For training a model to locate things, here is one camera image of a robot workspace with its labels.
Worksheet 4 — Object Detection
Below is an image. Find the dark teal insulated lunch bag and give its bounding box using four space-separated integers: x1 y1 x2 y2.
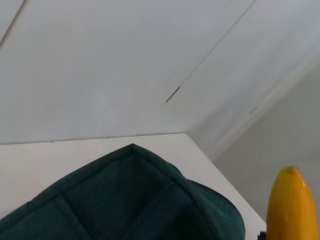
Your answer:
0 143 246 240

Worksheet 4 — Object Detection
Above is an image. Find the yellow banana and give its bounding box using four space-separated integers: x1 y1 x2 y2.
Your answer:
265 165 320 240

